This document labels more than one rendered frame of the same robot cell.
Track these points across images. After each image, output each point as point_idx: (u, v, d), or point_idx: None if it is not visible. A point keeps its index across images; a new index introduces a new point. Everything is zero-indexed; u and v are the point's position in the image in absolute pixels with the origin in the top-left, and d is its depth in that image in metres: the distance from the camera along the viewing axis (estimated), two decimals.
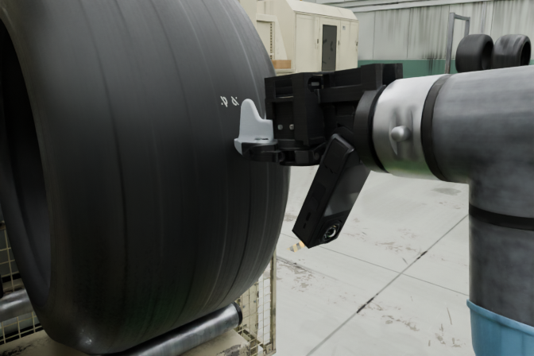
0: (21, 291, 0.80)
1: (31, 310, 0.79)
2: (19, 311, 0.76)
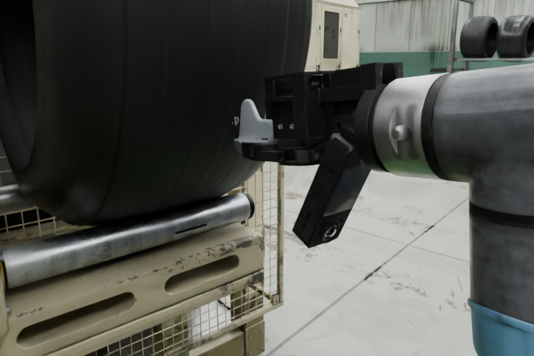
0: (14, 194, 0.69)
1: None
2: None
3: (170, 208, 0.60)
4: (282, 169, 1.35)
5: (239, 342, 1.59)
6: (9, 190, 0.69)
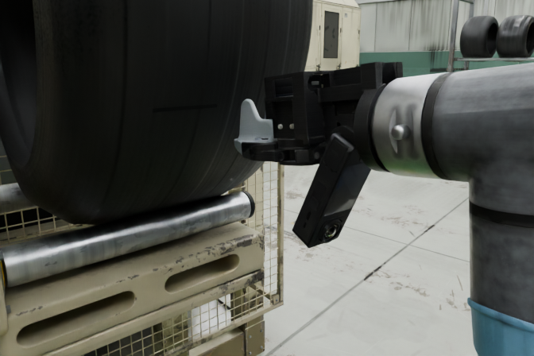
0: (15, 210, 0.71)
1: (21, 190, 0.70)
2: (1, 185, 0.71)
3: (182, 232, 0.58)
4: (282, 169, 1.35)
5: (239, 342, 1.59)
6: (11, 210, 0.70)
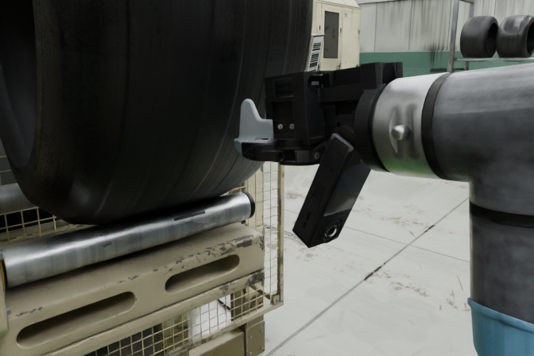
0: None
1: (22, 209, 0.71)
2: (6, 199, 0.69)
3: None
4: (282, 169, 1.35)
5: (239, 342, 1.59)
6: None
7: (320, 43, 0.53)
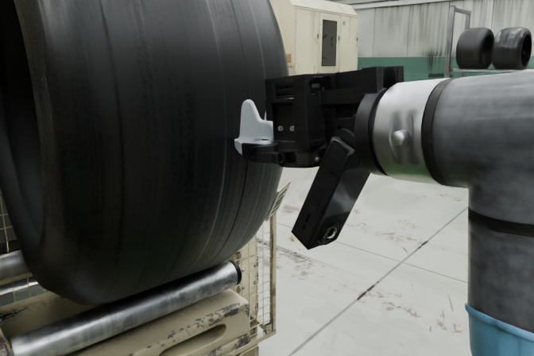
0: (21, 264, 0.75)
1: (21, 249, 0.78)
2: None
3: (173, 298, 0.64)
4: None
5: None
6: (16, 260, 0.75)
7: (286, 188, 0.62)
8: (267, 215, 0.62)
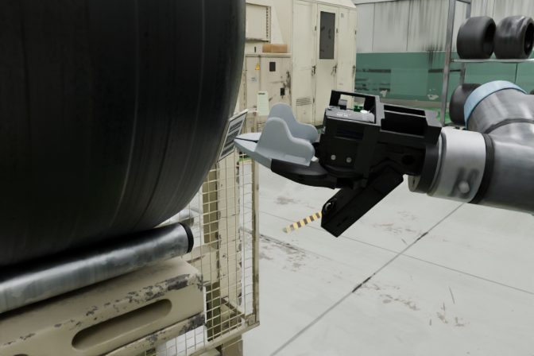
0: None
1: None
2: None
3: (96, 264, 0.49)
4: (256, 182, 1.26)
5: None
6: None
7: (241, 120, 0.47)
8: (216, 155, 0.47)
